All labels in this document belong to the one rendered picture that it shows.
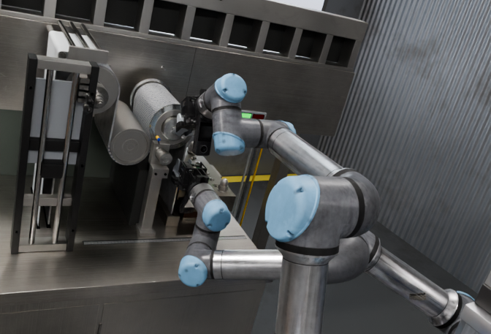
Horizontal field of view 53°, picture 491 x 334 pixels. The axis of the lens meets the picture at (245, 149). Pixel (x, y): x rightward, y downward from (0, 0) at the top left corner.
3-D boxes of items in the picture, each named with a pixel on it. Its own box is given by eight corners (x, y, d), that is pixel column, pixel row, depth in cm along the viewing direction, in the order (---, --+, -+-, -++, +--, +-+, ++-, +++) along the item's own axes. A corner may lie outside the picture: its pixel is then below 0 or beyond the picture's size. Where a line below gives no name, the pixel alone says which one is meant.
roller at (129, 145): (107, 164, 148) (113, 126, 144) (93, 131, 169) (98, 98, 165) (146, 165, 154) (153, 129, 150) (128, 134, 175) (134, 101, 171)
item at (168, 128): (174, 113, 148) (191, 126, 152) (172, 111, 150) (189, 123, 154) (158, 132, 149) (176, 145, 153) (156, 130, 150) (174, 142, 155)
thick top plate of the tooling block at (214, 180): (188, 211, 164) (192, 195, 162) (155, 159, 196) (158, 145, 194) (231, 211, 171) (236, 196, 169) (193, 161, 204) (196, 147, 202)
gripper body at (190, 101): (202, 105, 147) (221, 90, 137) (204, 133, 145) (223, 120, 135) (178, 102, 144) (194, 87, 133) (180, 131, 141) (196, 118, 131)
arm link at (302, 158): (416, 194, 93) (287, 110, 133) (372, 194, 88) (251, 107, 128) (397, 247, 97) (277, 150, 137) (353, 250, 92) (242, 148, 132)
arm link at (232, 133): (263, 150, 122) (259, 108, 125) (222, 147, 117) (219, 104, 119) (248, 158, 129) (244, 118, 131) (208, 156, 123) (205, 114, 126)
